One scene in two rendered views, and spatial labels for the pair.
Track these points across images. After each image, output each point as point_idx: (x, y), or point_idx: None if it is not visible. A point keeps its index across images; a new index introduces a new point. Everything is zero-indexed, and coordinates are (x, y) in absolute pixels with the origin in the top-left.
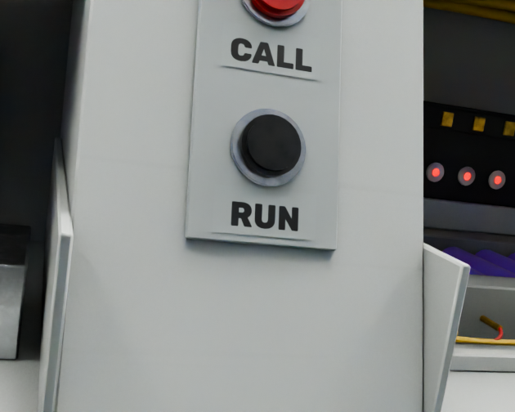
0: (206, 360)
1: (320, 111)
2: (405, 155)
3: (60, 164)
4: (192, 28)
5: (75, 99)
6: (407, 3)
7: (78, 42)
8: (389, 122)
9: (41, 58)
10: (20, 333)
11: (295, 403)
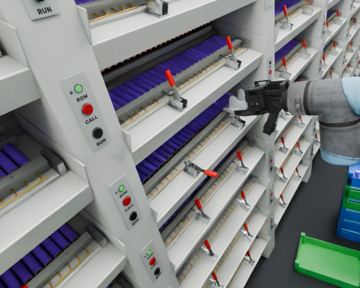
0: None
1: (271, 79)
2: (274, 78)
3: (243, 85)
4: (267, 78)
5: (254, 83)
6: (274, 66)
7: (247, 75)
8: (273, 76)
9: None
10: None
11: None
